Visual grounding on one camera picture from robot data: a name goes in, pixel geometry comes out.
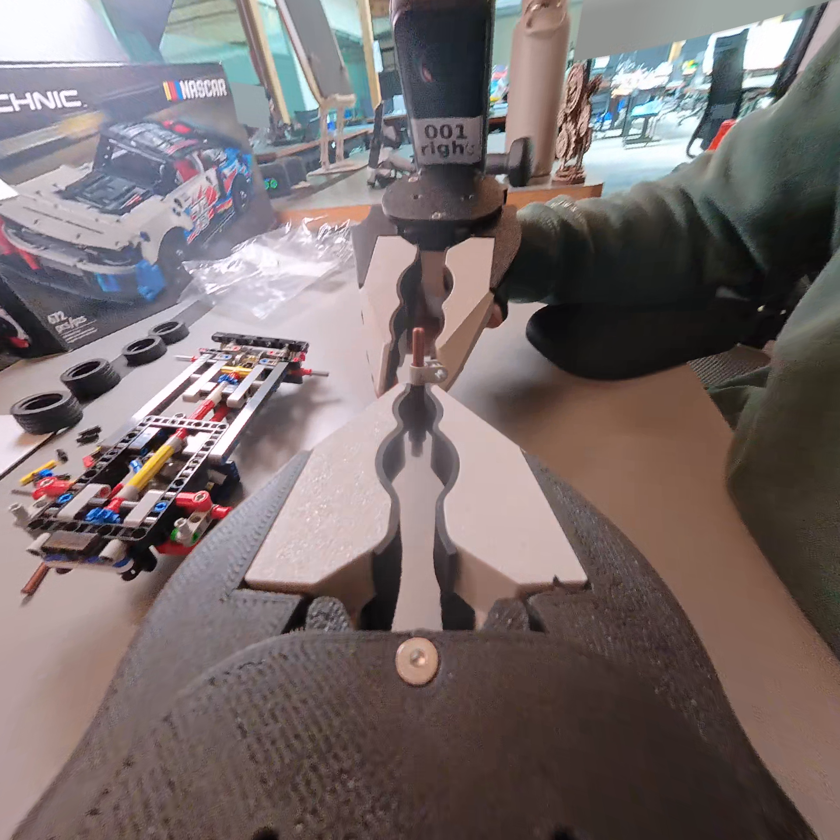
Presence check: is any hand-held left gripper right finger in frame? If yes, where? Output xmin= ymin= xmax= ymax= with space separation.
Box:
xmin=428 ymin=385 xmax=589 ymax=630

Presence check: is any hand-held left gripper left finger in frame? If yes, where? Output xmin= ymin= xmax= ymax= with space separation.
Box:
xmin=244 ymin=385 xmax=408 ymax=630

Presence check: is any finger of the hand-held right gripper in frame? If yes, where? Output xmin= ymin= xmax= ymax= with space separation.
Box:
xmin=434 ymin=239 xmax=506 ymax=370
xmin=358 ymin=235 xmax=422 ymax=396

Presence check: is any person's right forearm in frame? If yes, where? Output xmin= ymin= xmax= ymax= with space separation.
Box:
xmin=502 ymin=147 xmax=818 ymax=311

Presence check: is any lego car chassis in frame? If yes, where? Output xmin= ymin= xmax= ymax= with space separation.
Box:
xmin=9 ymin=331 xmax=329 ymax=583

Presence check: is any lego set box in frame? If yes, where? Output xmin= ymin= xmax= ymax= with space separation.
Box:
xmin=0 ymin=62 xmax=277 ymax=358

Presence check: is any beige water bottle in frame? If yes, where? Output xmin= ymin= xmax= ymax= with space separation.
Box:
xmin=506 ymin=0 xmax=574 ymax=186

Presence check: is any black stand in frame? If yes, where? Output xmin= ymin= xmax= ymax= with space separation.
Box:
xmin=365 ymin=101 xmax=416 ymax=190

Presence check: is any wooden shelf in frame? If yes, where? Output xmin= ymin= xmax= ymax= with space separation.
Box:
xmin=272 ymin=182 xmax=604 ymax=228

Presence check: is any clear plastic bag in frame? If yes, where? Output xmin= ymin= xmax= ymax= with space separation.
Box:
xmin=182 ymin=218 xmax=360 ymax=317

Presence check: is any wooden gear sculpture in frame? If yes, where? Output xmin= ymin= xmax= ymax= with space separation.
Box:
xmin=553 ymin=59 xmax=604 ymax=185

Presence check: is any black device with green light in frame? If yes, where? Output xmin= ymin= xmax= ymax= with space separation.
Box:
xmin=259 ymin=157 xmax=310 ymax=197

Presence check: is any person's green sweatshirt torso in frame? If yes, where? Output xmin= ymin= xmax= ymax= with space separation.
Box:
xmin=705 ymin=39 xmax=840 ymax=665

